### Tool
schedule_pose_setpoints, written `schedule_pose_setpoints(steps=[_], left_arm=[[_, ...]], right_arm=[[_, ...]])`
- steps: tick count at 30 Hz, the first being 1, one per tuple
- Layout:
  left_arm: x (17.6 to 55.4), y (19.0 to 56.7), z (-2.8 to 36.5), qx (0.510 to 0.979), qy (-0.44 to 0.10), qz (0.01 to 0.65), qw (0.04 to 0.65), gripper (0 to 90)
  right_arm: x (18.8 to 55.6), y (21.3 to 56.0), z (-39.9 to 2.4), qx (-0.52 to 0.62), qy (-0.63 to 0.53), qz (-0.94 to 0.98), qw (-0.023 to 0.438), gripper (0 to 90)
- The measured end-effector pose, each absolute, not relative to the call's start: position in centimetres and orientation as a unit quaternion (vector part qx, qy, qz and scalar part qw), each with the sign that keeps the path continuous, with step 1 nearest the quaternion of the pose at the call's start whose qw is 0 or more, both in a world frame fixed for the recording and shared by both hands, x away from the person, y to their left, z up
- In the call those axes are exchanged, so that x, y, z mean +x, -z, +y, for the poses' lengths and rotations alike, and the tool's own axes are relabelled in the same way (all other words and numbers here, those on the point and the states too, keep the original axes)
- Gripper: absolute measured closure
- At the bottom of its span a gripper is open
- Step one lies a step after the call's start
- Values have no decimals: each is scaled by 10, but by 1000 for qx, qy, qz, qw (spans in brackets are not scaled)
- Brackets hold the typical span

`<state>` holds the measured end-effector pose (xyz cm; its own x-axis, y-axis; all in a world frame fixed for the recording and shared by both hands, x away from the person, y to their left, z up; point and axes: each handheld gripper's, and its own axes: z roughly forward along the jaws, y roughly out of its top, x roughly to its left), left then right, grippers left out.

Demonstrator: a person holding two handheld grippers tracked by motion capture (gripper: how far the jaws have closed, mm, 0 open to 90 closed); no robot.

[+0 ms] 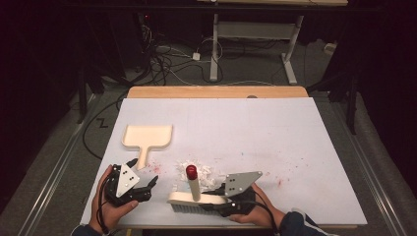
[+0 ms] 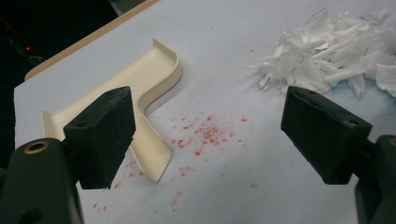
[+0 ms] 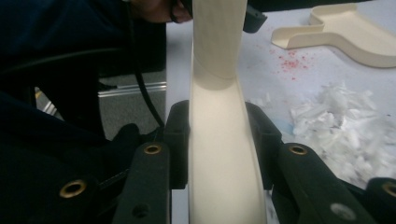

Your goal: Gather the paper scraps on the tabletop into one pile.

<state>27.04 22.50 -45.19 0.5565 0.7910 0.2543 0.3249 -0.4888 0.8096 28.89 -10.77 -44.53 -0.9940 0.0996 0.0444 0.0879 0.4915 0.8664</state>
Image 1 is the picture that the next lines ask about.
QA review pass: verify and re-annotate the tangle of black cables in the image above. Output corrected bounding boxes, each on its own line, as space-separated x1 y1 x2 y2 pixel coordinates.
137 19 224 87

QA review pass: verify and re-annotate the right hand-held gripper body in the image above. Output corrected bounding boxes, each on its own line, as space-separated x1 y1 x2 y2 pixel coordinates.
216 170 264 218

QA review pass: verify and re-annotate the person's left hand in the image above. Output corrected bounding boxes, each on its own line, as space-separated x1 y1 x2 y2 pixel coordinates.
88 164 140 235

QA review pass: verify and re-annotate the thin white floor cable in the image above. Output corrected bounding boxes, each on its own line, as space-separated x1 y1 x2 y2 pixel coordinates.
163 65 274 87

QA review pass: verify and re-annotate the pile of white paper scraps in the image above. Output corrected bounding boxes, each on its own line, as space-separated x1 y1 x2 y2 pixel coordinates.
176 159 227 193

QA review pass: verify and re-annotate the wooden table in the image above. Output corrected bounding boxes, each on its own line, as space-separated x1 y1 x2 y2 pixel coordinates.
97 86 360 230

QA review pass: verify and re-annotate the cream brush with red cap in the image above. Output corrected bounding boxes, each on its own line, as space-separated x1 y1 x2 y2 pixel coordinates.
167 164 229 216

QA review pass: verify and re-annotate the white board sheet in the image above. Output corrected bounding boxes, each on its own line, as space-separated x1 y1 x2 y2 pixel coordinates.
80 97 368 227

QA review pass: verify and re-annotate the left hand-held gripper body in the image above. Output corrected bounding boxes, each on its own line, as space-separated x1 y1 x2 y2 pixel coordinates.
104 163 153 207

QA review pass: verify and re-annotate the white desk with metal frame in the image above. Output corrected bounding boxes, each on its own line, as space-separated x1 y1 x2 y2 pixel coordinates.
196 0 349 86

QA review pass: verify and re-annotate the cream plastic dustpan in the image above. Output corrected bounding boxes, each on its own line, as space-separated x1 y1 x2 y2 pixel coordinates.
121 123 174 171

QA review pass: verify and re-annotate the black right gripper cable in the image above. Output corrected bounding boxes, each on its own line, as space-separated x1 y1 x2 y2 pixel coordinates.
242 190 281 236

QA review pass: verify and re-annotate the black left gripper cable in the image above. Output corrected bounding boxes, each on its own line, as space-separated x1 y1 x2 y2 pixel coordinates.
96 170 114 236

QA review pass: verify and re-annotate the metal floor rail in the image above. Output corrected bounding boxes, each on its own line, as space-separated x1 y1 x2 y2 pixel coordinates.
18 94 99 236
330 97 407 236

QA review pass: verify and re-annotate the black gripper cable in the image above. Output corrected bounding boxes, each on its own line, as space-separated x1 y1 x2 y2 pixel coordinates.
96 170 114 236
242 190 281 236

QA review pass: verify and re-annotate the person's right hand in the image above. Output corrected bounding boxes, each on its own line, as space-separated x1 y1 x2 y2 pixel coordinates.
228 182 286 228

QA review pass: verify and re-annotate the long black floor cable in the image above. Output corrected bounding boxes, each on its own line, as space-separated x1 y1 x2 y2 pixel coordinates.
82 92 129 161

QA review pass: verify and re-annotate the black metal stand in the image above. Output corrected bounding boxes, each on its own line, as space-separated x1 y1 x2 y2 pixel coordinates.
345 75 358 136
76 62 89 125

